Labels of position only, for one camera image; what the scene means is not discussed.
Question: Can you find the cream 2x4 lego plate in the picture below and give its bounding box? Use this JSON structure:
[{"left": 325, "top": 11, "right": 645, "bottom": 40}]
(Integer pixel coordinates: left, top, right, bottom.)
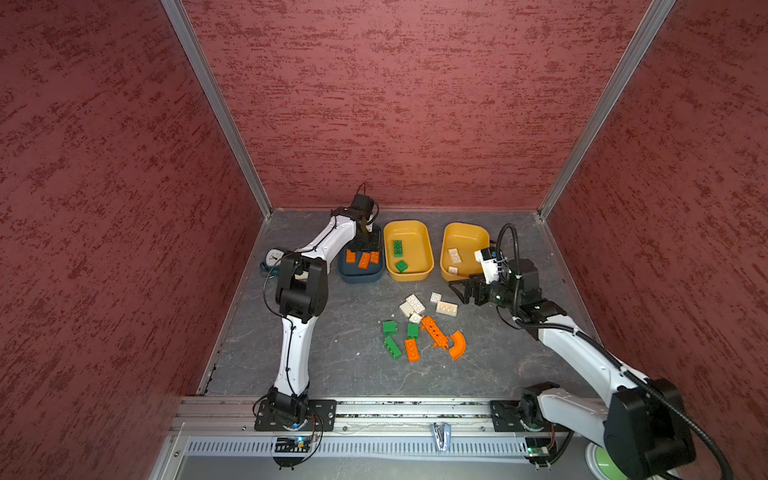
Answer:
[{"left": 436, "top": 301, "right": 458, "bottom": 317}]

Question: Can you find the cream lego brick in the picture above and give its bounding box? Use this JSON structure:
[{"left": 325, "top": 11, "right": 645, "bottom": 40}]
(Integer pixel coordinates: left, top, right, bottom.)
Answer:
[{"left": 447, "top": 248, "right": 462, "bottom": 264}]

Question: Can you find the orange 2x4 lego bottom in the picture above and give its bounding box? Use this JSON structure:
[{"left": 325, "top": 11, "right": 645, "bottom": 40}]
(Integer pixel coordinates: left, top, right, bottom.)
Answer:
[{"left": 404, "top": 338, "right": 420, "bottom": 363}]

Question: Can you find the green lego cube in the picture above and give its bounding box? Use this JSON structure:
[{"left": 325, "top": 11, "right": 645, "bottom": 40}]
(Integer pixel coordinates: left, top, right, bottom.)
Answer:
[
  {"left": 382, "top": 321, "right": 398, "bottom": 336},
  {"left": 407, "top": 323, "right": 419, "bottom": 339}
]

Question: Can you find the green push button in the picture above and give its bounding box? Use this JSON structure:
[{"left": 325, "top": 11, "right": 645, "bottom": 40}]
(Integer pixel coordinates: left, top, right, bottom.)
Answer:
[{"left": 585, "top": 443, "right": 626, "bottom": 480}]

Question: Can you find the orange curved lego piece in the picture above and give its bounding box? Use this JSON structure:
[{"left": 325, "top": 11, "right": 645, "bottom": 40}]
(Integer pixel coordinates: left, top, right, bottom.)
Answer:
[{"left": 448, "top": 330, "right": 467, "bottom": 360}]

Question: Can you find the orange long lego beam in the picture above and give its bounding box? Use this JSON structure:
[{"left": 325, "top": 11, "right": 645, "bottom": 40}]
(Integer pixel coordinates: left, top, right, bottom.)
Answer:
[{"left": 420, "top": 316, "right": 449, "bottom": 350}]

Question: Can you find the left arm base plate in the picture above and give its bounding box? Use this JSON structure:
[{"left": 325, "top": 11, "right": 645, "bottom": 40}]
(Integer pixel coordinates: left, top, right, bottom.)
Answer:
[{"left": 253, "top": 399, "right": 338, "bottom": 432}]

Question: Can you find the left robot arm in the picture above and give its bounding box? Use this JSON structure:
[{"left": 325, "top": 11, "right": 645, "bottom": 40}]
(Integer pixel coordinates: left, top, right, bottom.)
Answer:
[{"left": 267, "top": 205, "right": 378, "bottom": 428}]

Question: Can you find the dark teal container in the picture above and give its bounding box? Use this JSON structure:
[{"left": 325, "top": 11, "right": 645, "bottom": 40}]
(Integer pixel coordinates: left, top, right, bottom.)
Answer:
[{"left": 337, "top": 224, "right": 386, "bottom": 284}]

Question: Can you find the aluminium front rail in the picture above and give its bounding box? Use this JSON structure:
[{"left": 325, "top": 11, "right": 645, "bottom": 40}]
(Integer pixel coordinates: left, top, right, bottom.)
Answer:
[{"left": 170, "top": 395, "right": 601, "bottom": 436}]

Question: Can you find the green long lego brick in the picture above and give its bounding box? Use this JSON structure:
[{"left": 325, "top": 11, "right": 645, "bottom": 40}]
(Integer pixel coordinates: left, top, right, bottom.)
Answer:
[{"left": 384, "top": 336, "right": 402, "bottom": 360}]

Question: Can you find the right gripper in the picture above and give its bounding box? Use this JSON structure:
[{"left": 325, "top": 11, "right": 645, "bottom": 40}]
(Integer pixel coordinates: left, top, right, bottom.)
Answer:
[{"left": 448, "top": 271, "right": 520, "bottom": 309}]

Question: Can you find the small teal alarm clock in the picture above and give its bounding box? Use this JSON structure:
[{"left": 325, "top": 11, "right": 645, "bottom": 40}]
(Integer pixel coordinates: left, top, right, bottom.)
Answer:
[{"left": 259, "top": 248, "right": 285, "bottom": 277}]

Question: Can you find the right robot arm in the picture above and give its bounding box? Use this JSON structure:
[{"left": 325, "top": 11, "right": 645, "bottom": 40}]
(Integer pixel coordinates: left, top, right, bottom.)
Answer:
[{"left": 449, "top": 258, "right": 734, "bottom": 479}]

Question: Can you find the white 2x4 lego brick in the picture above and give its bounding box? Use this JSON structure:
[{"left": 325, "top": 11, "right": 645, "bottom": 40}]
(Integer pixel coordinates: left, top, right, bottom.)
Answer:
[{"left": 406, "top": 294, "right": 426, "bottom": 315}]

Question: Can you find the right yellow container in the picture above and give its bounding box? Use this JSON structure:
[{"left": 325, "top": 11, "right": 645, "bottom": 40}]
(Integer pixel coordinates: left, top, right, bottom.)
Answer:
[{"left": 440, "top": 222, "right": 490, "bottom": 281}]

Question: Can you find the yellow container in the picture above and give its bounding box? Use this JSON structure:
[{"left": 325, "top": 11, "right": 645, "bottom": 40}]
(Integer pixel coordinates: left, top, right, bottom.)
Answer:
[
  {"left": 440, "top": 222, "right": 490, "bottom": 281},
  {"left": 383, "top": 220, "right": 435, "bottom": 283}
]

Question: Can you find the middle yellow container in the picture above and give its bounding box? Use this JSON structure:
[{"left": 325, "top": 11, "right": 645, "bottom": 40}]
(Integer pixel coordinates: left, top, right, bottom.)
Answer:
[{"left": 383, "top": 220, "right": 435, "bottom": 283}]

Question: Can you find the white lego block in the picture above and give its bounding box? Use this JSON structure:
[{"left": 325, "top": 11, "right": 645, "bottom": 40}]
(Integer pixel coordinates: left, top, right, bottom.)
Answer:
[{"left": 399, "top": 302, "right": 415, "bottom": 317}]

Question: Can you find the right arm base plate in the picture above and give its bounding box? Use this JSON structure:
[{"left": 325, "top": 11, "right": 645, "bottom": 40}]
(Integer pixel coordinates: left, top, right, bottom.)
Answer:
[{"left": 490, "top": 399, "right": 542, "bottom": 433}]

